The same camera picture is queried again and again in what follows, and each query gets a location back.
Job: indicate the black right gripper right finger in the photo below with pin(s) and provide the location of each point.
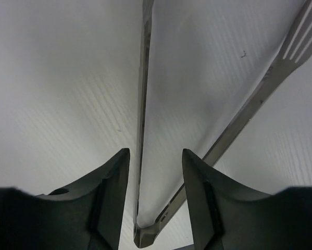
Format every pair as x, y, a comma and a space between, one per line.
226, 214

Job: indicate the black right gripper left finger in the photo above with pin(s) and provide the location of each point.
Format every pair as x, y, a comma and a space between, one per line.
85, 214

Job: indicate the stainless steel tongs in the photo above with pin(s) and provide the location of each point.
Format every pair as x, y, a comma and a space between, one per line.
202, 60

